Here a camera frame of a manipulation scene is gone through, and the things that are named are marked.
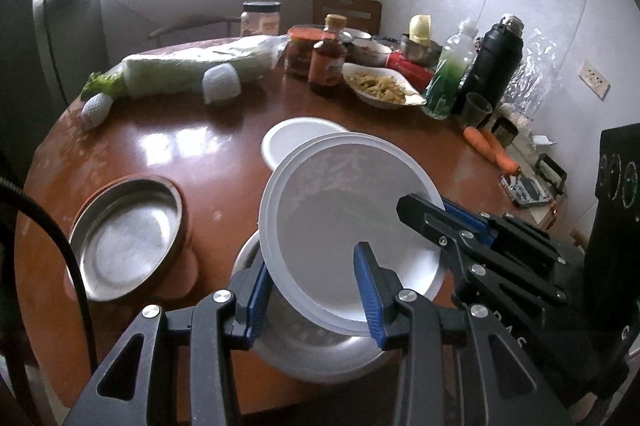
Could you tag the white foam-wrapped fruit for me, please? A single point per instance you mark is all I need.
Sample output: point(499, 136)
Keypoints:
point(96, 111)
point(220, 85)

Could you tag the black thermos flask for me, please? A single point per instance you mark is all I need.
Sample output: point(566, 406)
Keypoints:
point(490, 65)

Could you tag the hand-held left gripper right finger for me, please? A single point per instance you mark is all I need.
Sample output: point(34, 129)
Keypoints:
point(370, 296)

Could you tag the white paper bowl red print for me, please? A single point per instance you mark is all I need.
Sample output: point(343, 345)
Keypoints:
point(340, 216)
point(295, 140)

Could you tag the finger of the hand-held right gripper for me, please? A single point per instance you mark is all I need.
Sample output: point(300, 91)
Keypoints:
point(430, 218)
point(467, 218)

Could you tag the red box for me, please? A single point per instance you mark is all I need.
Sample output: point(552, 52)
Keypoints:
point(410, 69)

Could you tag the small bowl of food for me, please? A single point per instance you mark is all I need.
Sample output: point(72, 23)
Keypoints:
point(370, 50)

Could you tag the shiny steel bowl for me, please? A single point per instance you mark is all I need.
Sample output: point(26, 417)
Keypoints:
point(300, 348)

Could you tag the red chili jar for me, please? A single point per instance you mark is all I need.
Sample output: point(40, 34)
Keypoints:
point(300, 55)

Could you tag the clear plastic bag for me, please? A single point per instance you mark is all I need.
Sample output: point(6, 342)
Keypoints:
point(542, 70)

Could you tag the small dark cup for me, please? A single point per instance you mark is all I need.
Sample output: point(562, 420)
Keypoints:
point(505, 133)

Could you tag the small steel cup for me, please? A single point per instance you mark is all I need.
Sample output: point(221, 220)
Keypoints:
point(422, 53)

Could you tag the white wall socket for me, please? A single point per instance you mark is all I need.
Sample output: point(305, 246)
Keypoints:
point(595, 79)

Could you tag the grey refrigerator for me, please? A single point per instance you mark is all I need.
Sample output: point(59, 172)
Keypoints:
point(70, 15)

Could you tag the green leafy lettuce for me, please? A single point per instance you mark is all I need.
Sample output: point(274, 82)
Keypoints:
point(105, 83)

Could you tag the brown sauce bottle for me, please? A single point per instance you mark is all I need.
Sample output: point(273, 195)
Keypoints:
point(327, 65)

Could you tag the green liquid plastic bottle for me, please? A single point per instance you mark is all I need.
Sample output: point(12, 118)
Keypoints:
point(445, 85)

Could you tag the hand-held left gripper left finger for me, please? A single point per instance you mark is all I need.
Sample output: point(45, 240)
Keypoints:
point(255, 288)

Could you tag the glass jar dark lid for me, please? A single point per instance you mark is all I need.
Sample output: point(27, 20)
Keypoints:
point(260, 23)

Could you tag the napa cabbage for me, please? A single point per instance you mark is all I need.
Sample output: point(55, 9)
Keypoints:
point(175, 70)

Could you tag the yellow plastic cup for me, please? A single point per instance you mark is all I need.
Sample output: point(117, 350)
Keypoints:
point(420, 28)

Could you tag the pink plastic plate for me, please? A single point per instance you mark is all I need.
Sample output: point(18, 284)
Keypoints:
point(184, 272)

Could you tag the dark glass cup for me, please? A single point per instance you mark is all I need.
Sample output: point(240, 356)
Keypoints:
point(475, 110)

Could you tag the white dish of food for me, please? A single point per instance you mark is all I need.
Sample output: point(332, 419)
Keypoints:
point(380, 85)

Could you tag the round steel pan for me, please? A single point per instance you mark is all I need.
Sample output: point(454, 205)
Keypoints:
point(125, 241)

